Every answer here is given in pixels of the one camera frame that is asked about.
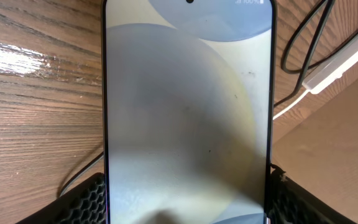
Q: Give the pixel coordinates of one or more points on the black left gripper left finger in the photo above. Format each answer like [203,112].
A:
[86,203]

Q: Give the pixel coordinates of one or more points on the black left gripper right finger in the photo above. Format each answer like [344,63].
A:
[290,203]

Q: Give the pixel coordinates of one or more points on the Samsung Galaxy smartphone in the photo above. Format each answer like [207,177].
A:
[187,109]

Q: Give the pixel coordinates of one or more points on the white power strip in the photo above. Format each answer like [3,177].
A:
[332,69]

